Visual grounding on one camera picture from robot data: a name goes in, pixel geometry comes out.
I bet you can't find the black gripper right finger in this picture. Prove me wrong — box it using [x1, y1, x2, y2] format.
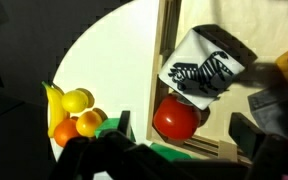
[228, 112, 269, 158]

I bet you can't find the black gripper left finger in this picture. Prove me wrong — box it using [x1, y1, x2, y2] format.
[117, 110, 132, 138]

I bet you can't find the zebra picture block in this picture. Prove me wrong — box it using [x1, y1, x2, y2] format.
[157, 23, 259, 111]

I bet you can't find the wooden slatted tray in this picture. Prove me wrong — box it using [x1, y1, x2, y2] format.
[146, 0, 288, 166]

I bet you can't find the green plastic bowl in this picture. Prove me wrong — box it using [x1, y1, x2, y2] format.
[93, 117, 193, 163]

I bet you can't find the yellow-orange toy peach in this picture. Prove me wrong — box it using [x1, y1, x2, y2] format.
[75, 110, 104, 138]

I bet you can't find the red toy tomato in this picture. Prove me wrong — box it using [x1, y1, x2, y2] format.
[152, 93, 202, 141]

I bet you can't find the yellow toy lemon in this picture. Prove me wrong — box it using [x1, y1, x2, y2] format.
[61, 89, 90, 114]

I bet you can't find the deep orange toy orange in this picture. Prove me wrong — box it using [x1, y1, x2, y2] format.
[53, 117, 82, 149]

